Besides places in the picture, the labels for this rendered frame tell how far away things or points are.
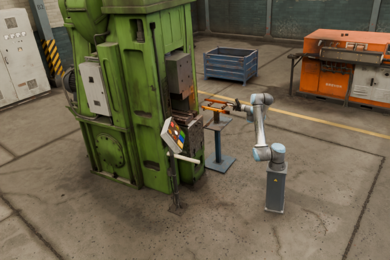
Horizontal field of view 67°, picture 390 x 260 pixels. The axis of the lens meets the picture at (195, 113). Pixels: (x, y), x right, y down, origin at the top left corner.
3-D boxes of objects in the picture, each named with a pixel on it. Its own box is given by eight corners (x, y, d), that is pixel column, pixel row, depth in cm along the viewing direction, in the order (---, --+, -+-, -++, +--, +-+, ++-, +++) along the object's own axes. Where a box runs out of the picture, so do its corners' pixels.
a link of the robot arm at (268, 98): (274, 90, 323) (263, 114, 386) (263, 91, 323) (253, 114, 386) (276, 100, 319) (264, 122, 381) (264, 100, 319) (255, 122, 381)
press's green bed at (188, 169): (206, 170, 429) (204, 143, 408) (193, 186, 401) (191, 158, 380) (174, 161, 455) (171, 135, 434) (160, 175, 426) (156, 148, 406)
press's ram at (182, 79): (195, 82, 370) (193, 51, 352) (179, 94, 341) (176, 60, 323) (168, 79, 390) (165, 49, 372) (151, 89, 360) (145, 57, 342)
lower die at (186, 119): (193, 119, 380) (192, 113, 376) (185, 126, 365) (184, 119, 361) (166, 113, 400) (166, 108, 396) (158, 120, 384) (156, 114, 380)
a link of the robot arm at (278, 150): (286, 162, 320) (287, 148, 312) (270, 163, 320) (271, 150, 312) (282, 154, 333) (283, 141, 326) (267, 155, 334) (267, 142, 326)
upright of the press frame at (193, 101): (202, 157, 459) (191, 1, 356) (194, 167, 439) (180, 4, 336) (179, 151, 479) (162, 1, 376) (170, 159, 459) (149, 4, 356)
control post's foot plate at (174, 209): (190, 204, 370) (189, 199, 366) (180, 216, 353) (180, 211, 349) (175, 199, 380) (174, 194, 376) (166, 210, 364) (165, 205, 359)
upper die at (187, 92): (191, 93, 364) (190, 86, 360) (183, 100, 349) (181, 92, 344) (163, 89, 384) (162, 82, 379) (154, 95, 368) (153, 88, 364)
